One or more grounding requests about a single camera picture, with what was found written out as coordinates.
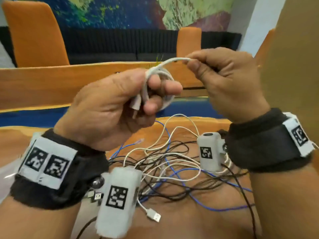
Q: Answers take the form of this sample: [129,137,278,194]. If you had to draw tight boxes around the colourful abstract wall painting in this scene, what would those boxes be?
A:
[10,0,236,32]

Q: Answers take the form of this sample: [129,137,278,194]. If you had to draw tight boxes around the thick white cable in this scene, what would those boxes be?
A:
[129,57,192,120]

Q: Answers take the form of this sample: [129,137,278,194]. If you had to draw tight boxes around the person's right hand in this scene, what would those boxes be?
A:
[185,47,271,124]

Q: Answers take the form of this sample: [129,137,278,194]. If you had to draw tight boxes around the wooden table with blue inlay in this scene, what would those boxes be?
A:
[0,61,319,239]

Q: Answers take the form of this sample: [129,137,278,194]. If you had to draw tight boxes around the orange chair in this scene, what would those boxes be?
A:
[254,28,276,69]
[2,0,70,68]
[176,27,202,57]

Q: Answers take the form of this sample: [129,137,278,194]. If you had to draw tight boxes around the black left camera cord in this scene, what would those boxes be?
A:
[76,216,98,239]

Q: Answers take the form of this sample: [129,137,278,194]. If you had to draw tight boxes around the person's left hand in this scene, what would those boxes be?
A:
[53,68,184,152]

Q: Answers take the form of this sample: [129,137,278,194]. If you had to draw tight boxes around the tangle of mixed cables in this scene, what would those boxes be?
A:
[87,114,256,223]

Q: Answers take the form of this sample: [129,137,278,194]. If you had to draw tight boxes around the black sofa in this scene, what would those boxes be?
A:
[0,26,242,66]

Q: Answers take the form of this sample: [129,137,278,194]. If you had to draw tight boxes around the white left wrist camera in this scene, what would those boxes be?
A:
[94,166,143,239]

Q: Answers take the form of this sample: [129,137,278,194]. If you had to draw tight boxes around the person's left forearm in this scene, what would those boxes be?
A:
[0,195,83,239]

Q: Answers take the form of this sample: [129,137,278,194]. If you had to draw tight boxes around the black right camera cord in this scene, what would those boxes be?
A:
[222,164,257,239]

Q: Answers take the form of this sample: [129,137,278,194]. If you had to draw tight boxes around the black camera cord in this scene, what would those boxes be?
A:
[222,164,257,239]
[76,216,98,239]

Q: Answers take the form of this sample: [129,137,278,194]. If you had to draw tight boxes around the clear plastic container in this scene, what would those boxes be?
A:
[0,156,25,204]

